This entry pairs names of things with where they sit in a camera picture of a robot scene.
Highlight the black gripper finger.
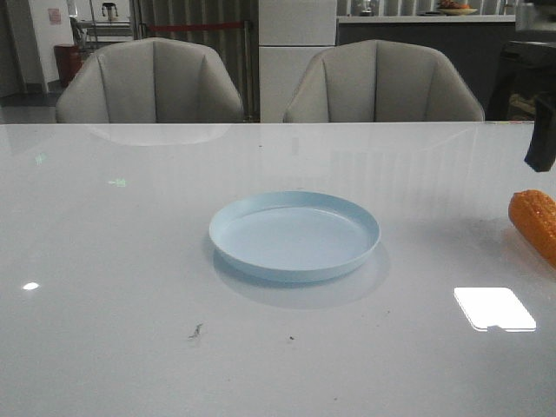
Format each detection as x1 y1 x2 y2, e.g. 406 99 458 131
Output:
525 93 555 172

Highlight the orange corn cob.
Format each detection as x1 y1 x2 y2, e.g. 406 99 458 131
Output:
508 189 555 267

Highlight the light blue plate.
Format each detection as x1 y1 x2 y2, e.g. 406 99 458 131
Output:
208 191 381 283

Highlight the dark counter cabinet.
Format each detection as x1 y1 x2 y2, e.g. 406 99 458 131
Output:
336 17 516 120

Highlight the fruit bowl on counter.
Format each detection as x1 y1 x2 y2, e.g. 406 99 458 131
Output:
437 0 477 17

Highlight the grey chair right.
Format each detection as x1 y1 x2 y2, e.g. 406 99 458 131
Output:
283 40 485 123

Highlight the grey chair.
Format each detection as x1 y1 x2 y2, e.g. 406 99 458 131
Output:
283 40 485 123
56 37 244 123

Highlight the white refrigerator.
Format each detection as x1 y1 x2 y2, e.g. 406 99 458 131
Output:
258 0 337 123

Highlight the grey chair left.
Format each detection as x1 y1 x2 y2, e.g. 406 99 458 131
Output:
56 37 244 123

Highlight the red barrier belt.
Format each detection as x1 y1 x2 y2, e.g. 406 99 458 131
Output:
147 21 245 32

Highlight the metal shelf rack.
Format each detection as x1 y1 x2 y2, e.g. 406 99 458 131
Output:
67 0 134 52

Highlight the red bin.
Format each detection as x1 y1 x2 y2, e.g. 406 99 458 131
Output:
54 44 83 87

